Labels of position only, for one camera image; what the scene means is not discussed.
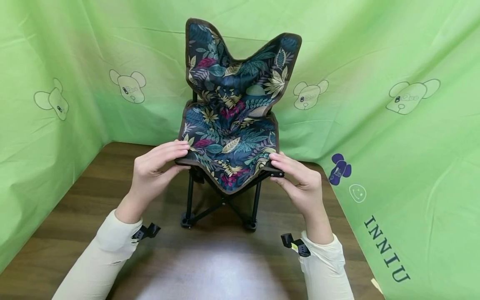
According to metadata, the person's left hand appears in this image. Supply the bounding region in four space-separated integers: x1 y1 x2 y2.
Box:
115 140 191 225

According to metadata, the person's right hand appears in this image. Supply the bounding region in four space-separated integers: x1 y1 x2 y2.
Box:
268 152 335 245

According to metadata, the leaf print folding camp chair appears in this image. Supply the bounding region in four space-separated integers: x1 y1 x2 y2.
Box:
175 18 303 233

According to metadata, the person's right forearm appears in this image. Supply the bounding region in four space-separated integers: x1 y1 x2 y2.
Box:
298 231 355 300

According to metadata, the black wrist band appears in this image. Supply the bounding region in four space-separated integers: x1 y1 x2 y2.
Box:
280 233 311 258
131 223 161 241

